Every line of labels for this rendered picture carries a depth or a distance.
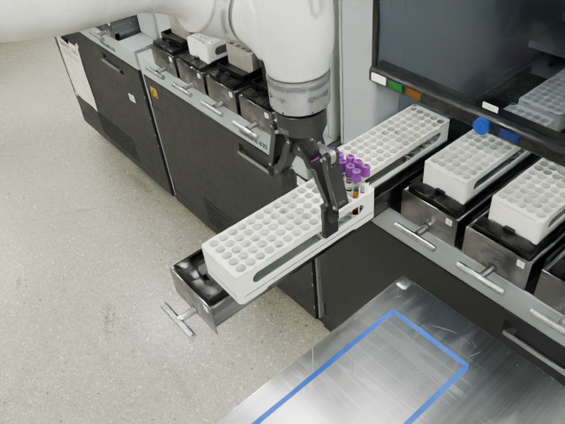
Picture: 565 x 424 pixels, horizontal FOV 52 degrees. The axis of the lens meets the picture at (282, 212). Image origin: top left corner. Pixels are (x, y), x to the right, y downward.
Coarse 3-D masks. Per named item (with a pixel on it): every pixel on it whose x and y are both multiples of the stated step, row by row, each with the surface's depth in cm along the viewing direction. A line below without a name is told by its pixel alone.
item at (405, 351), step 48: (336, 336) 88; (384, 336) 88; (432, 336) 87; (480, 336) 86; (288, 384) 83; (336, 384) 82; (384, 384) 82; (432, 384) 81; (480, 384) 80; (528, 384) 80
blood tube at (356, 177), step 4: (356, 168) 94; (352, 172) 94; (356, 172) 93; (360, 172) 93; (352, 176) 94; (356, 176) 93; (360, 176) 94; (352, 180) 94; (356, 180) 94; (360, 180) 94; (352, 184) 95; (356, 184) 95; (352, 188) 96; (356, 188) 95; (352, 192) 96; (356, 192) 96; (352, 196) 97; (356, 196) 97; (356, 208) 98; (352, 212) 99; (356, 212) 99
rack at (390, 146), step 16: (400, 112) 126; (416, 112) 126; (432, 112) 125; (384, 128) 122; (400, 128) 121; (416, 128) 121; (432, 128) 121; (448, 128) 123; (352, 144) 119; (368, 144) 119; (384, 144) 117; (400, 144) 117; (416, 144) 117; (432, 144) 122; (368, 160) 115; (384, 160) 113; (400, 160) 122; (384, 176) 115
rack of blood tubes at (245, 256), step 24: (312, 192) 99; (360, 192) 99; (264, 216) 95; (288, 216) 96; (312, 216) 94; (360, 216) 99; (216, 240) 92; (240, 240) 93; (264, 240) 91; (288, 240) 92; (312, 240) 98; (336, 240) 98; (216, 264) 90; (240, 264) 88; (264, 264) 88; (288, 264) 92; (240, 288) 87; (264, 288) 91
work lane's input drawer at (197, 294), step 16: (448, 144) 125; (400, 176) 118; (416, 176) 120; (384, 192) 115; (400, 192) 119; (384, 208) 118; (192, 256) 105; (176, 272) 104; (192, 272) 102; (208, 272) 103; (176, 288) 108; (192, 288) 101; (208, 288) 98; (272, 288) 105; (192, 304) 104; (208, 304) 98; (224, 304) 98; (176, 320) 102; (208, 320) 101; (224, 320) 100; (192, 336) 99
